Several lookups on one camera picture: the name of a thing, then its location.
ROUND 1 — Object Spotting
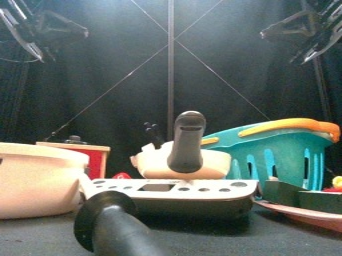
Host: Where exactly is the white rod sharpener black handle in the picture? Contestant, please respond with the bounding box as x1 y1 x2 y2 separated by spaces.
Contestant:
72 171 172 256

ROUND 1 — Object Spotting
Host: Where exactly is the black two-pronged utensil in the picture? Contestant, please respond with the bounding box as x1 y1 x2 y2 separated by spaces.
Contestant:
141 121 166 150

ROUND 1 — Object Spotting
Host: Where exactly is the red wooden toy box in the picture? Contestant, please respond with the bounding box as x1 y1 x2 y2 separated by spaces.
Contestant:
34 141 112 181

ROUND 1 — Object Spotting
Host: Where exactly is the yellow toy corn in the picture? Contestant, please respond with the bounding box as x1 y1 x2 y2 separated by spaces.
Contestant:
329 175 342 190

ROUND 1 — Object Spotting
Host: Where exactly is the white plastic bowl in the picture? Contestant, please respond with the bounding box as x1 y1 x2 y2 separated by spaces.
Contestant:
0 142 90 220

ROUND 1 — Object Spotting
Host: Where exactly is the dark green block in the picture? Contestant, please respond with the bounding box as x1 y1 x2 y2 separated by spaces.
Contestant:
297 190 342 215
261 179 309 208

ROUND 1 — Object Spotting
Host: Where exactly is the small red toy piece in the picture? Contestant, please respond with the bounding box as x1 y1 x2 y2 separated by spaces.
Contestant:
110 171 133 180

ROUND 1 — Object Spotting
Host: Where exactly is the white toy scale with buttons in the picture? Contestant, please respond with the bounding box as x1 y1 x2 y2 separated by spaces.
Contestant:
84 178 260 222

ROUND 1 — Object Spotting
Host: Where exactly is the pink tray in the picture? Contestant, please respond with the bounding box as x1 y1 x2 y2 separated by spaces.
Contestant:
255 199 342 234

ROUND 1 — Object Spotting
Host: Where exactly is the dark frame post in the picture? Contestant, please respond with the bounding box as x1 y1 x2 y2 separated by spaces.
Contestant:
311 56 333 123

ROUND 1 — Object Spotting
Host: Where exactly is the thin diagonal brace wire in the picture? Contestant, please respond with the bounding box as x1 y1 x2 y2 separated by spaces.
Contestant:
128 0 271 121
42 0 224 142

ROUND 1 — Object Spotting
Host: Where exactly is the gray metal frame pole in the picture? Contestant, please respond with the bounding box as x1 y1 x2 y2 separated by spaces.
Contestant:
166 0 176 141

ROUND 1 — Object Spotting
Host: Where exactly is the teal basket with orange handle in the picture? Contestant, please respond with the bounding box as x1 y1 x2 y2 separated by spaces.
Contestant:
200 117 342 192

